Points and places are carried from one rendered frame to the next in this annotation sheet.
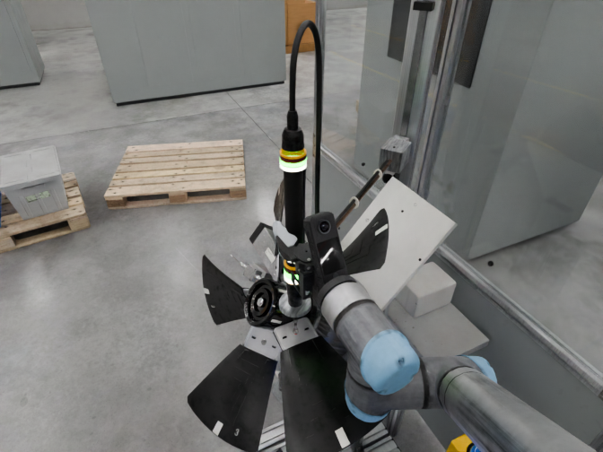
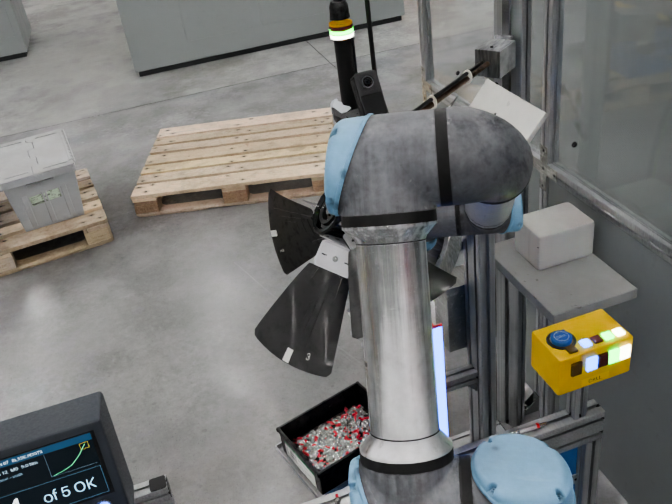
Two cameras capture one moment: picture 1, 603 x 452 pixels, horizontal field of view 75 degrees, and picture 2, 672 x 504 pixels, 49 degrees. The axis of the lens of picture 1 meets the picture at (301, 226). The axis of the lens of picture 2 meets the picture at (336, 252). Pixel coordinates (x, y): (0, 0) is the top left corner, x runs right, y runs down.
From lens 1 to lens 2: 0.79 m
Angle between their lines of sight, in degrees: 10
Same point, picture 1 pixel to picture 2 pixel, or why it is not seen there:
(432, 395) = (462, 214)
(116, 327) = (156, 361)
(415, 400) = (447, 219)
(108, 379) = (149, 420)
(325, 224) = (367, 79)
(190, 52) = not seen: outside the picture
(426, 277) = (554, 217)
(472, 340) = (613, 289)
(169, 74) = (216, 21)
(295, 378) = not seen: hidden behind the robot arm
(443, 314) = (581, 265)
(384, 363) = not seen: hidden behind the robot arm
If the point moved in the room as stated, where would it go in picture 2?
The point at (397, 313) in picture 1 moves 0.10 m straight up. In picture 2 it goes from (519, 267) to (519, 235)
